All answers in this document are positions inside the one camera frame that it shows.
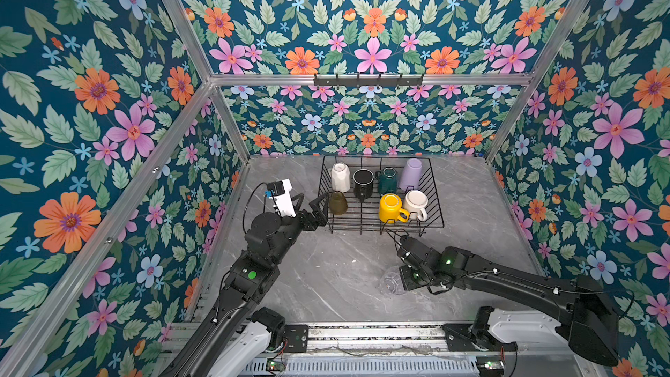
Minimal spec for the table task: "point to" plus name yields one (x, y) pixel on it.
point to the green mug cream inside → (387, 180)
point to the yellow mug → (390, 209)
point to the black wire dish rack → (372, 194)
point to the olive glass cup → (338, 203)
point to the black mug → (363, 183)
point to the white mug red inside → (415, 201)
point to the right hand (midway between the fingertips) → (400, 278)
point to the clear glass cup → (392, 281)
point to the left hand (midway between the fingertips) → (320, 190)
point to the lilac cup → (411, 174)
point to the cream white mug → (340, 177)
